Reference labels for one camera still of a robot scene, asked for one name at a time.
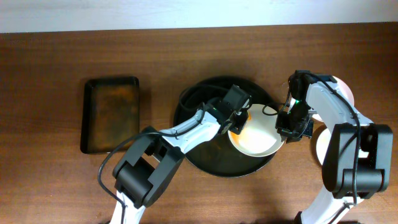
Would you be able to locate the white plate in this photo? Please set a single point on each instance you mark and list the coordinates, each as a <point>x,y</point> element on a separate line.
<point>322,144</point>
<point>259,137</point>

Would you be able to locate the black rectangular tray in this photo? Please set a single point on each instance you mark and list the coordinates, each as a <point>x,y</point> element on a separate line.
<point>110,113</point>

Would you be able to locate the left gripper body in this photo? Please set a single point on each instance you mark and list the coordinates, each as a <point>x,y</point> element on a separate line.
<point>237,123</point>

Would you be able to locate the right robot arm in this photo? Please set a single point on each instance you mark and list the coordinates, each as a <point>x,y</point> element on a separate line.
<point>357,162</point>

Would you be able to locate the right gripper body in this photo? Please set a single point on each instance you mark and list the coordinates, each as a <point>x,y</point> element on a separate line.
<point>288,131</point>

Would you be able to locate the white plate bottom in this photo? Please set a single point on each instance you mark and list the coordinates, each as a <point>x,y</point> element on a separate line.
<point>322,144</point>

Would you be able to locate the green and orange sponge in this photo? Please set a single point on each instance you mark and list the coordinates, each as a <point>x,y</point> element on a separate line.
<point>238,126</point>

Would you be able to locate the black round tray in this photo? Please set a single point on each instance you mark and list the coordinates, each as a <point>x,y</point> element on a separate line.
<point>218,156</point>

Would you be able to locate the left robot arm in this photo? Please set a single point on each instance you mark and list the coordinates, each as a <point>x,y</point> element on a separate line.
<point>148,166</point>

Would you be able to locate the grey-white plate with sauce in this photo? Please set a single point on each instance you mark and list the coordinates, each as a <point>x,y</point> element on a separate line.
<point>345,90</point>

